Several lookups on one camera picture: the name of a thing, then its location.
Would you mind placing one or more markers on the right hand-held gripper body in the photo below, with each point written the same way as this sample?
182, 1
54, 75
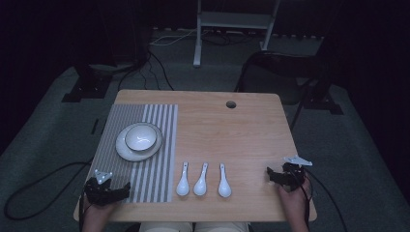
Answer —
292, 177

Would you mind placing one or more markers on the grey striped placemat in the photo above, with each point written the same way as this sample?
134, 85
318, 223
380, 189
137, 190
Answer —
151, 180

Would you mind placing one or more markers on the black stand base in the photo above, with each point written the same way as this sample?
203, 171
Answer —
87, 90
324, 104

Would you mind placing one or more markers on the white bowl with dark rim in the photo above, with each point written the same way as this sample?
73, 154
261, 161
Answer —
140, 137

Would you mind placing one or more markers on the white plate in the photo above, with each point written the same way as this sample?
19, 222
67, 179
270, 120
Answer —
128, 155

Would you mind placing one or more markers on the white metal stand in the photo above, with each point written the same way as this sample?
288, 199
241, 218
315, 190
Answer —
232, 20

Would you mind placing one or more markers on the black chair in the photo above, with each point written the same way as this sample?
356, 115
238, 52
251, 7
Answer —
283, 63

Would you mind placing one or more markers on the person's right hand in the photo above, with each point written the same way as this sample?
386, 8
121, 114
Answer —
295, 201

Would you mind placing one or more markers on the white ceramic spoon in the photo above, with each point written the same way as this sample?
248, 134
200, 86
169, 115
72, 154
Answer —
199, 188
182, 188
224, 189

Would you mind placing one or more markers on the person's left hand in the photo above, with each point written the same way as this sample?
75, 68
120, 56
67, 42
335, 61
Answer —
96, 211

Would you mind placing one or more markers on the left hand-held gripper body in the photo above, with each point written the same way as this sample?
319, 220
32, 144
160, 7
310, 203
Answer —
98, 193

